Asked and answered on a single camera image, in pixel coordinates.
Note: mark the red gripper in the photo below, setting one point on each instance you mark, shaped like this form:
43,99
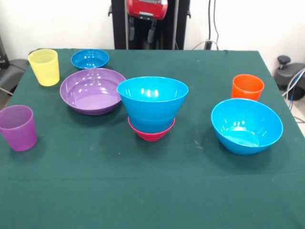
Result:
147,8

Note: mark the small dark blue bowl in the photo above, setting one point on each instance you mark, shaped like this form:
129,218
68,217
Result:
90,59

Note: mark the large blue bowl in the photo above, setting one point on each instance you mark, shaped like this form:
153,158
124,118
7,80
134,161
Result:
152,95
246,128

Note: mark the wide purple bowl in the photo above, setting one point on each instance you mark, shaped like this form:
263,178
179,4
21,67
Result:
88,95

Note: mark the translucent light blue bowl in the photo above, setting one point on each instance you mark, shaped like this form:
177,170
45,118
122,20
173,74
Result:
152,125

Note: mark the small red bowl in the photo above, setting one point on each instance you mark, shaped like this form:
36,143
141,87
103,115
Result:
150,136

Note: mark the black power plug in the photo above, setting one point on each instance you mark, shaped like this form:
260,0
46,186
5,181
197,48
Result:
209,44

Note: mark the yellow cup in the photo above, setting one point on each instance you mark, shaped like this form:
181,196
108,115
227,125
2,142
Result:
45,69

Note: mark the orange cup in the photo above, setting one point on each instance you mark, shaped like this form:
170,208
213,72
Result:
247,89

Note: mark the grey padded chair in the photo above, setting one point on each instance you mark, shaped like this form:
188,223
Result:
10,71

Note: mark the dark green tablecloth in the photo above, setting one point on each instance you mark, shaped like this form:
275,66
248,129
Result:
147,181

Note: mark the dark grey chair base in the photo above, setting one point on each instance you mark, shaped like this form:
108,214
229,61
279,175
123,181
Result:
288,76

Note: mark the purple cup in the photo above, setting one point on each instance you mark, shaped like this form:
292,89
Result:
19,131

